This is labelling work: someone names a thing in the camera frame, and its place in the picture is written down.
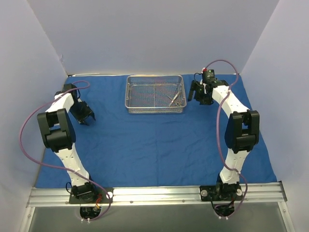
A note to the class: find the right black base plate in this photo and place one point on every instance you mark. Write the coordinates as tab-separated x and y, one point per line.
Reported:
210	193

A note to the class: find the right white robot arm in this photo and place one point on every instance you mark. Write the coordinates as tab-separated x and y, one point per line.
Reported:
242	130

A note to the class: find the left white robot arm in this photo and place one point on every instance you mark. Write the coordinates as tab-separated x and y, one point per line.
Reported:
59	135

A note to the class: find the aluminium front rail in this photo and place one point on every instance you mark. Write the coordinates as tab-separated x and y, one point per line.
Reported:
257	193

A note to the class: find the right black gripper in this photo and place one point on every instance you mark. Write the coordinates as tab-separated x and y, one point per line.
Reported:
199	92

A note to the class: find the steel surgical instruments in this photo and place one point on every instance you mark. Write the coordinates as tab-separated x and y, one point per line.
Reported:
175	100

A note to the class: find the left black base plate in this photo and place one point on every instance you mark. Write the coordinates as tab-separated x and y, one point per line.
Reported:
101	195

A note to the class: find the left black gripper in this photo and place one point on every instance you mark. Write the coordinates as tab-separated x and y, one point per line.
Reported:
83	114

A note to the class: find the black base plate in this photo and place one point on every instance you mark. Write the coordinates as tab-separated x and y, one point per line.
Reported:
101	195
210	193

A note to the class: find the wire mesh instrument tray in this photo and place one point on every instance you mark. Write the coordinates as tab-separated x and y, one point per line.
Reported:
146	94

